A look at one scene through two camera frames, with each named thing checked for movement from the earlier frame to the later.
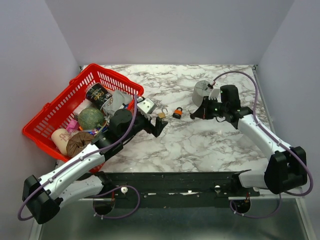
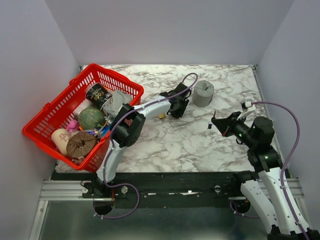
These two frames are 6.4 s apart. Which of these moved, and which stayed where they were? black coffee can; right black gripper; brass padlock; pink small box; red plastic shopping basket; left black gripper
Moved: right black gripper; left black gripper
Stayed: pink small box; brass padlock; red plastic shopping basket; black coffee can
